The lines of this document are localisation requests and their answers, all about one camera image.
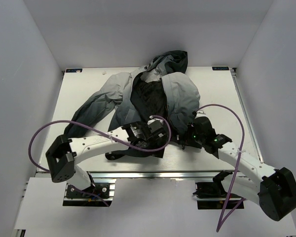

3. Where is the grey black gradient jacket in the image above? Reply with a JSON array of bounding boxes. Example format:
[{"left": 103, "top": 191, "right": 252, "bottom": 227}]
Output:
[{"left": 72, "top": 50, "right": 200, "bottom": 148}]

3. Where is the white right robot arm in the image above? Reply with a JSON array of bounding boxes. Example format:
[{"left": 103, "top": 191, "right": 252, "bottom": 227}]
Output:
[{"left": 187, "top": 117, "right": 296, "bottom": 221}]

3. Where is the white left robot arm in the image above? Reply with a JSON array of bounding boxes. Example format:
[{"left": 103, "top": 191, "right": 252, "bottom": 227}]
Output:
[{"left": 45, "top": 118, "right": 171, "bottom": 197}]

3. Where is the blue right corner label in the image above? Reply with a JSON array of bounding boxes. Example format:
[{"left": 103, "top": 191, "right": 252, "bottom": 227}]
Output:
[{"left": 212, "top": 66, "right": 229, "bottom": 71}]

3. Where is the blue corner label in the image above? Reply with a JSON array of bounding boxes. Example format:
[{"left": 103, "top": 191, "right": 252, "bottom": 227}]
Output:
[
  {"left": 65, "top": 68, "right": 82, "bottom": 73},
  {"left": 212, "top": 66, "right": 229, "bottom": 71}
]

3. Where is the blue left corner label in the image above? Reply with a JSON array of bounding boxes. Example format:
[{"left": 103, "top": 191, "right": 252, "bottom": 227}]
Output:
[{"left": 65, "top": 68, "right": 82, "bottom": 73}]

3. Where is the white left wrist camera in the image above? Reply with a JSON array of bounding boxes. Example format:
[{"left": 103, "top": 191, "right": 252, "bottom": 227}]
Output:
[{"left": 147, "top": 116, "right": 163, "bottom": 125}]

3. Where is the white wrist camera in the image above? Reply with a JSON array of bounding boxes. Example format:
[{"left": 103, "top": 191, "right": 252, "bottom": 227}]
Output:
[
  {"left": 192, "top": 110, "right": 207, "bottom": 119},
  {"left": 147, "top": 116, "right": 163, "bottom": 125}
]

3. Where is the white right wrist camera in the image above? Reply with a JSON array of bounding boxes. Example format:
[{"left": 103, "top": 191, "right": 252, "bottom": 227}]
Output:
[{"left": 192, "top": 110, "right": 207, "bottom": 119}]

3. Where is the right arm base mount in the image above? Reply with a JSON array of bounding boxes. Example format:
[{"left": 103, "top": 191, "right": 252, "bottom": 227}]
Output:
[{"left": 192, "top": 171, "right": 233, "bottom": 210}]

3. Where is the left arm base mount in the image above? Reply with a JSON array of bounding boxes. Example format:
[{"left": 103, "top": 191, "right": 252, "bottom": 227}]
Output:
[{"left": 63, "top": 172, "right": 114, "bottom": 207}]

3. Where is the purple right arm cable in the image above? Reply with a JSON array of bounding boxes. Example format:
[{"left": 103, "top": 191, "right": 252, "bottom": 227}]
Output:
[{"left": 192, "top": 104, "right": 245, "bottom": 233}]

